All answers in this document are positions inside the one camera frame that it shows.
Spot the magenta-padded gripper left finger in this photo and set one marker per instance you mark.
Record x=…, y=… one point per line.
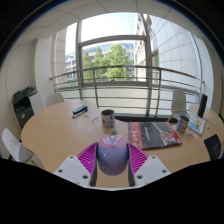
x=71, y=168

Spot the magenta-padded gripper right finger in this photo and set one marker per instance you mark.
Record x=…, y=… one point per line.
x=151, y=168

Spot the pink lavender computer mouse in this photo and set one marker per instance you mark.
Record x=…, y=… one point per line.
x=112, y=156

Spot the black galaxy print mouse pad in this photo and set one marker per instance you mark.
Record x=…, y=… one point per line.
x=213, y=146

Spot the red magazine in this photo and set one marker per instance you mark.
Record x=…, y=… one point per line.
x=155, y=135

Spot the black and blue stapler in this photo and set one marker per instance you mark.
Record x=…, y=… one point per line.
x=80, y=111

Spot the white chair with wooden legs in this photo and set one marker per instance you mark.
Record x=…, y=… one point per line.
x=15, y=146

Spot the printed mug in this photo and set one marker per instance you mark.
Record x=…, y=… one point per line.
x=108, y=119

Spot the black office printer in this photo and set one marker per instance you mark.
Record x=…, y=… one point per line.
x=25, y=106

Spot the grey metal balcony railing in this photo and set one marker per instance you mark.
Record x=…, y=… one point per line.
x=133, y=67

